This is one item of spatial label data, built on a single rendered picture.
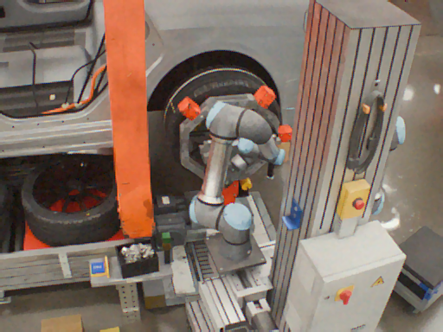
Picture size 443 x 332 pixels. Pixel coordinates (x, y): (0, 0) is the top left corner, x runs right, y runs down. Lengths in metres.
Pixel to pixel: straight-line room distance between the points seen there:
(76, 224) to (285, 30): 1.57
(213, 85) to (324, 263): 1.33
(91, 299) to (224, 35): 1.73
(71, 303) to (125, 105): 1.41
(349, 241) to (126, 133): 1.10
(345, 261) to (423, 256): 1.46
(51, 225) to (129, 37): 1.31
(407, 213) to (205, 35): 2.08
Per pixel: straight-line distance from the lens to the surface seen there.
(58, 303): 3.29
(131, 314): 3.07
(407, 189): 4.26
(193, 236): 3.39
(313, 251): 1.87
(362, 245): 1.93
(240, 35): 2.86
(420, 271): 3.19
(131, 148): 2.47
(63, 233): 3.08
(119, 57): 2.22
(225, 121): 2.12
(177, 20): 2.75
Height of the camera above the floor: 2.58
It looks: 38 degrees down
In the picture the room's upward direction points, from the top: 3 degrees clockwise
